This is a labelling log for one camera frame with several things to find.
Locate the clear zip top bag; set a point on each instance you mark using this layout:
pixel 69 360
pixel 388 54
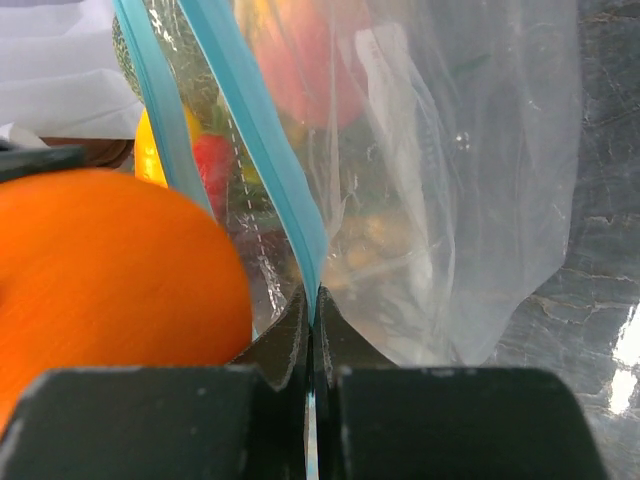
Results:
pixel 470 127

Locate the green netted melon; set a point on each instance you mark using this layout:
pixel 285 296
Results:
pixel 195 81

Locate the orange fruit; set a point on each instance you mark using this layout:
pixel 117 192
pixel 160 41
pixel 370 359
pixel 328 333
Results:
pixel 99 268

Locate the pink peach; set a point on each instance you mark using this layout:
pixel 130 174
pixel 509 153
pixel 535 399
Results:
pixel 306 53

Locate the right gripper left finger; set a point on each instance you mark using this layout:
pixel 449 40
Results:
pixel 243 420

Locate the longan bunch with twigs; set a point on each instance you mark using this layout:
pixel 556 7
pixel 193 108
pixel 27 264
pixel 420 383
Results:
pixel 370 248

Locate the red chili pepper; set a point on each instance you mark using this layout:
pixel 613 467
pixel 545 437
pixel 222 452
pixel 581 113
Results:
pixel 213 155

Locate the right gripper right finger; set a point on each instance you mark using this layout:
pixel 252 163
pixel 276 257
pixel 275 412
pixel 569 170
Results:
pixel 378 420

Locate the yellow orange mango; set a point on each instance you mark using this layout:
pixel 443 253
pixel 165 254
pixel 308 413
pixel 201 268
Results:
pixel 147 164

